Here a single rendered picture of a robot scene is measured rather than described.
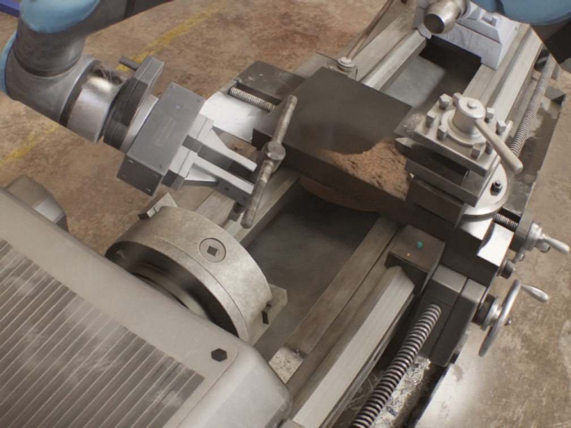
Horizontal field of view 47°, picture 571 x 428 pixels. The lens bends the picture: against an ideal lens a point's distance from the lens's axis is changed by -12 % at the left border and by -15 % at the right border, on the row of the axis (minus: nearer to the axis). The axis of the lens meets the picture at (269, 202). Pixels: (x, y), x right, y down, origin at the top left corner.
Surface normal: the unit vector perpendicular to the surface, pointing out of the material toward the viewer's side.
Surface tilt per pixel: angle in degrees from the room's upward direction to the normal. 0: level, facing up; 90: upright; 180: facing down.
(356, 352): 36
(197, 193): 0
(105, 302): 0
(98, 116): 67
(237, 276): 40
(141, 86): 74
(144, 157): 22
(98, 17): 95
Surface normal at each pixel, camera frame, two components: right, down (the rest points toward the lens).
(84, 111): -0.04, 0.36
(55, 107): -0.24, 0.65
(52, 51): 0.16, 0.90
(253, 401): 0.66, -0.20
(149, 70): 0.40, -0.51
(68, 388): 0.08, -0.70
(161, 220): -0.23, -0.81
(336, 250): -0.18, -0.44
